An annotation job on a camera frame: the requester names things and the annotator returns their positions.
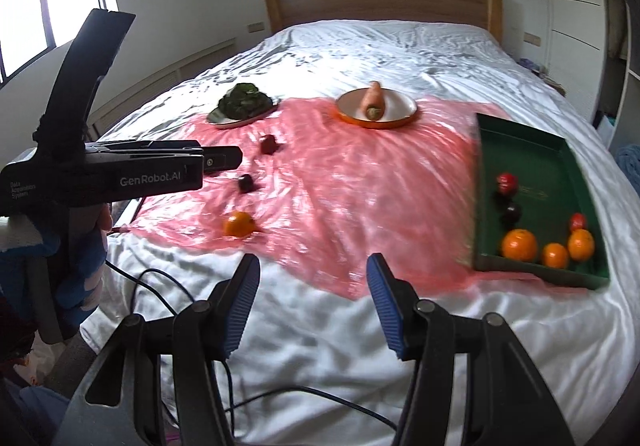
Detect pink plastic sheet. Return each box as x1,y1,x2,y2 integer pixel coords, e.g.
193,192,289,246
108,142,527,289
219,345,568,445
112,96,591,302

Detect person's left hand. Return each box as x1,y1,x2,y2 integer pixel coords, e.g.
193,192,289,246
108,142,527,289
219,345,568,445
95,203,113,247

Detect carrot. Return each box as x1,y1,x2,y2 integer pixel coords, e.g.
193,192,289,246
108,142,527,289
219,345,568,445
361,81,385,121

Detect white plate with orange rim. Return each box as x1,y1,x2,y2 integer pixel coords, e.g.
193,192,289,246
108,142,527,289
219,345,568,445
335,89,418,129

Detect dark leafy greens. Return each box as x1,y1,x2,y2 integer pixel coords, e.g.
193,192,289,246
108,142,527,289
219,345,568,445
218,83,273,118

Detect white wardrobe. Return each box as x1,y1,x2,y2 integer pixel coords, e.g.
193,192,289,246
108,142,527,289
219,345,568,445
542,0,640,139

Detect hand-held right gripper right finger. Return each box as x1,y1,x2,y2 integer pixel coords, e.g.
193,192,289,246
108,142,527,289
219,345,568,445
366,253,576,446

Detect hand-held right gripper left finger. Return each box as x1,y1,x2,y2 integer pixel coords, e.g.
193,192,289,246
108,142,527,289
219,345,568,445
52,253,262,446

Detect white duvet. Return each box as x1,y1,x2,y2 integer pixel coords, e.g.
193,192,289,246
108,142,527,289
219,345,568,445
80,19,640,446

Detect low beige wall cabinet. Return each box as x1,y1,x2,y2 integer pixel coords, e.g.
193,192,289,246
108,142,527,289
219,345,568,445
90,39,238,137

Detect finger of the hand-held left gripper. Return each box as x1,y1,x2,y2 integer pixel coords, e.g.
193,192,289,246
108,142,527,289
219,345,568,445
85,139,245,173
34,8,137,150

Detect plate with dark rim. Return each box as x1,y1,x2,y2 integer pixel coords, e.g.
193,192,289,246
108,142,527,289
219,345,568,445
206,96,279,129

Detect wooden headboard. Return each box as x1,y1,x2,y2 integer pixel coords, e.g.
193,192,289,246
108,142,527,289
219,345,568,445
263,0,503,47

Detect blue cloth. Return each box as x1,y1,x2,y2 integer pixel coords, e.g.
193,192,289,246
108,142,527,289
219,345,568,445
615,145,640,187

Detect green rectangular tray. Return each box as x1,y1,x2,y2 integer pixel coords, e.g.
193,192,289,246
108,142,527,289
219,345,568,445
471,113,611,290

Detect white bag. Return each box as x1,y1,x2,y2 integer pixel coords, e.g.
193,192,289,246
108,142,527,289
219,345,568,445
595,113,616,142

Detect large orange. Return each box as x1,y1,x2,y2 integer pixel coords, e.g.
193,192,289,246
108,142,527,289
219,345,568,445
501,229,539,262

